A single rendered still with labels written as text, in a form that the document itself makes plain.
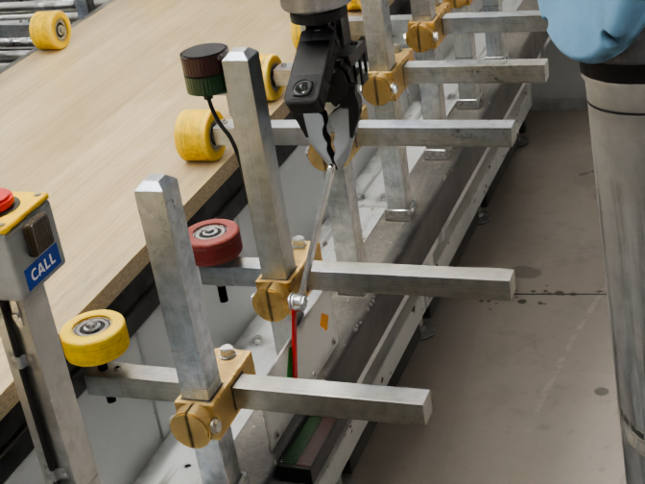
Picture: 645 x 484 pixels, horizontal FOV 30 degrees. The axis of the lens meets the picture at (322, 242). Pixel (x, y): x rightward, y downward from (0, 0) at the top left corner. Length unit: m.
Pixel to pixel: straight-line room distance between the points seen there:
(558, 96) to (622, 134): 3.45
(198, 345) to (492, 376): 1.60
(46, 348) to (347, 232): 0.80
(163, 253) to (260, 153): 0.25
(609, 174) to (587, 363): 2.06
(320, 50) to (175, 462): 0.61
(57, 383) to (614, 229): 0.52
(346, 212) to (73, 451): 0.76
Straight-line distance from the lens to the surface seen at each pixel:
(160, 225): 1.29
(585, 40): 0.81
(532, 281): 3.25
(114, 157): 1.99
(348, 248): 1.82
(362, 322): 1.79
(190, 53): 1.49
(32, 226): 1.02
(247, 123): 1.48
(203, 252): 1.62
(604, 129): 0.85
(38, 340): 1.09
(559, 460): 2.62
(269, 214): 1.53
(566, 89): 4.28
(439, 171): 2.23
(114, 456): 1.65
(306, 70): 1.45
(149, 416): 1.72
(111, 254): 1.67
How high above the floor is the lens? 1.61
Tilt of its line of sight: 27 degrees down
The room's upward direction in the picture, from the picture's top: 9 degrees counter-clockwise
